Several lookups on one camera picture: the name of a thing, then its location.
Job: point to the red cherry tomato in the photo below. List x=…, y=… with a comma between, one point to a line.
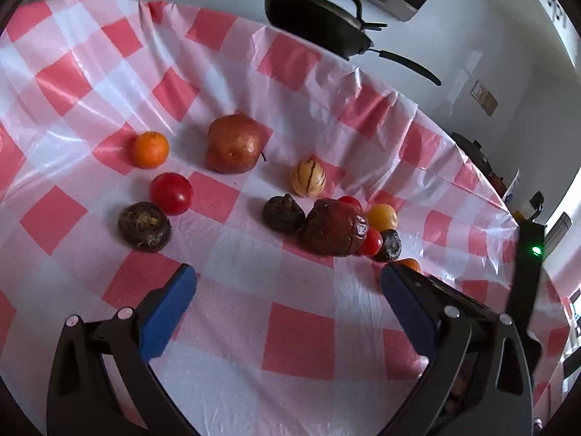
x=371, y=242
x=350, y=200

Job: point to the large red tomato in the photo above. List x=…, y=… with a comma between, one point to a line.
x=171, y=193

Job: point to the red white checkered tablecloth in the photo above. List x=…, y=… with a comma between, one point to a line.
x=272, y=113

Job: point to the white bottle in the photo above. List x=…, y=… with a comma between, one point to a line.
x=513, y=188

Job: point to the dark mangosteen with stalk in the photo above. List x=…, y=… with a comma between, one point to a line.
x=283, y=212

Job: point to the dark red wrinkled pomegranate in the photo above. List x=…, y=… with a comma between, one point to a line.
x=333, y=227

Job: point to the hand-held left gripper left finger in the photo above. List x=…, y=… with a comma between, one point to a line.
x=169, y=309

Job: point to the small dark passion fruit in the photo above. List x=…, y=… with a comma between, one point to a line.
x=389, y=245

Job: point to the small orange fruit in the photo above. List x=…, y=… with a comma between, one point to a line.
x=410, y=263

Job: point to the yellow-orange cherry tomato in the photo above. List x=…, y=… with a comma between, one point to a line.
x=382, y=217

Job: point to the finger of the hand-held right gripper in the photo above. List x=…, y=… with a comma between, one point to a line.
x=463, y=302

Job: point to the orange mandarin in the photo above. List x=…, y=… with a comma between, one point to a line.
x=151, y=149

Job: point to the striped yellow pepino melon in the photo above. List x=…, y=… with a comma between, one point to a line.
x=308, y=178

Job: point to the large brown pomegranate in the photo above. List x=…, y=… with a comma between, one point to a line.
x=233, y=144

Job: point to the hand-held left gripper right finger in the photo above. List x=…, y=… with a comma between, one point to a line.
x=408, y=313

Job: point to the black frying pan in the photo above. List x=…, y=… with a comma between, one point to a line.
x=317, y=20

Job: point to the black cooking pot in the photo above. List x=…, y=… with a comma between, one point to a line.
x=474, y=151

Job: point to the wall socket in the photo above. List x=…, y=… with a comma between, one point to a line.
x=484, y=96

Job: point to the yellow-speckled dark mangosteen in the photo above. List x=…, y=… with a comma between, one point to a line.
x=144, y=226

